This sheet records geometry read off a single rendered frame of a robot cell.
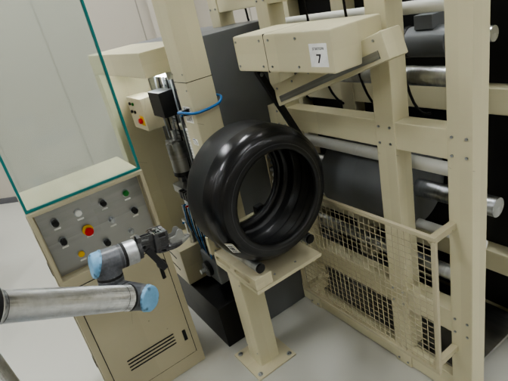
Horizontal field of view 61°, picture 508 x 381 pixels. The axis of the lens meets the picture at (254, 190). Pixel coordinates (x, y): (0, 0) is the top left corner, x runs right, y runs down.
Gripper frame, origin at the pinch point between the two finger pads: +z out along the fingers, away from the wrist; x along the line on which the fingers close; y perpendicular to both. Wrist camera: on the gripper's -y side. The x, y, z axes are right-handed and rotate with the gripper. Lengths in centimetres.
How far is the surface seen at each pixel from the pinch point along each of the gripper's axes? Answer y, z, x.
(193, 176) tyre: 20.4, 10.2, 8.4
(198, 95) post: 49, 27, 27
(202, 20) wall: 87, 179, 298
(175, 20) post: 79, 21, 27
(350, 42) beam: 65, 56, -35
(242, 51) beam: 64, 47, 20
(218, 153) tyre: 30.2, 17.5, -2.2
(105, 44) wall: 74, 94, 379
